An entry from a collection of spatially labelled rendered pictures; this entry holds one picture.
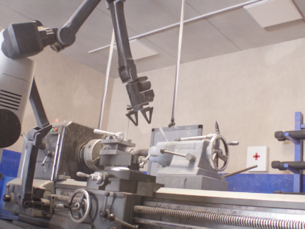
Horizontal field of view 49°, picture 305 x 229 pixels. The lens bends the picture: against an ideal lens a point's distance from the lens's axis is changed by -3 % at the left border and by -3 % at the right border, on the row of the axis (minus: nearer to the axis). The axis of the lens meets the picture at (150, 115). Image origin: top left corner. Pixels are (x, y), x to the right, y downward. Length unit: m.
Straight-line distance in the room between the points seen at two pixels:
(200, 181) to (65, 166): 1.23
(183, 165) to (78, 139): 1.10
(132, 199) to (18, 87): 0.93
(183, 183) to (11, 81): 1.10
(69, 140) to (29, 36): 1.55
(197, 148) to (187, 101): 4.16
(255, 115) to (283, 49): 1.13
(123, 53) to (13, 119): 0.57
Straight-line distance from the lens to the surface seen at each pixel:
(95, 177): 2.02
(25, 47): 1.36
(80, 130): 2.87
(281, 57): 5.62
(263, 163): 5.10
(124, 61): 1.60
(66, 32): 1.45
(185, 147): 2.13
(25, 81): 1.49
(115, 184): 2.01
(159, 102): 6.61
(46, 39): 1.41
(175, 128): 6.13
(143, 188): 2.04
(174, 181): 2.04
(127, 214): 1.97
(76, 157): 2.84
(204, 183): 1.96
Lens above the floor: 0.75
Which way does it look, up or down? 15 degrees up
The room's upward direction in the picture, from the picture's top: 7 degrees clockwise
